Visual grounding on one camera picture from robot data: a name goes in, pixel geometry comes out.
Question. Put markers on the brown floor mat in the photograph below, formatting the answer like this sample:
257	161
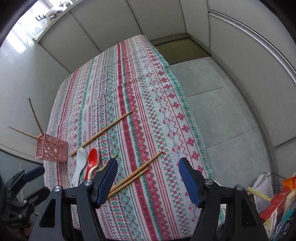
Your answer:
178	51

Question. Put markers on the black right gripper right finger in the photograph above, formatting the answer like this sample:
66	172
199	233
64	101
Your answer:
226	213

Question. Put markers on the red plastic spoon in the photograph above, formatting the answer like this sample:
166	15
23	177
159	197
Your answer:
92	162

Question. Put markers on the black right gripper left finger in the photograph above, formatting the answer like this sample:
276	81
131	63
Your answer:
55	221

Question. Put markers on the pink lattice utensil holder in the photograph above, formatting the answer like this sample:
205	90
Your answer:
51	149

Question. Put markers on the long wooden chopstick gripper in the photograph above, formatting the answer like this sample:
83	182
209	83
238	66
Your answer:
103	166

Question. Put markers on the white slotted rice paddle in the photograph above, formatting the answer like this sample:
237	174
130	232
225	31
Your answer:
81	160

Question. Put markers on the white plastic bag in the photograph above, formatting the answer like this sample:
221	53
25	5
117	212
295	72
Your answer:
263	185

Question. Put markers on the red cardboard box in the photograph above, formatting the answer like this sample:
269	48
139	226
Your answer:
272	215

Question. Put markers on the patterned red green tablecloth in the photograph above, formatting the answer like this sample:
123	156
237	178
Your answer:
133	75

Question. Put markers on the wooden chopstick in holder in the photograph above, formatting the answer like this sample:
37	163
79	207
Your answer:
26	134

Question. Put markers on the long wooden chopstick on cloth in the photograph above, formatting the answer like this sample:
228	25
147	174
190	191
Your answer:
101	133

